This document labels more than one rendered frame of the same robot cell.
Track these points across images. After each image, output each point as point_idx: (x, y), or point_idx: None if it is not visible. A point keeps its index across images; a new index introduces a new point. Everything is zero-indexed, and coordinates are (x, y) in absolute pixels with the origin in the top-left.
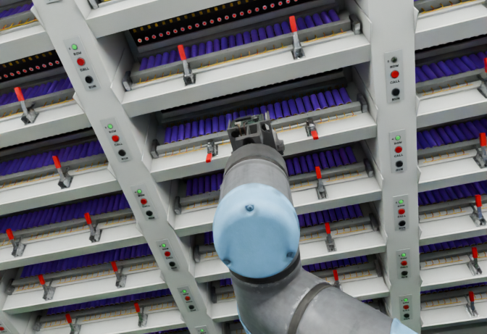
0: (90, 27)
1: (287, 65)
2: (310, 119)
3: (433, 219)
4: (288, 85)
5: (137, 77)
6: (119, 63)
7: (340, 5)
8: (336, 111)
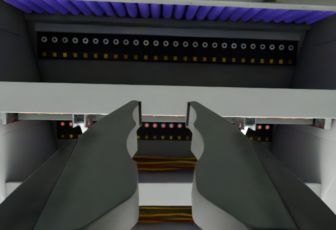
0: (318, 196)
1: (97, 111)
2: None
3: None
4: (115, 31)
5: (304, 120)
6: (309, 133)
7: None
8: None
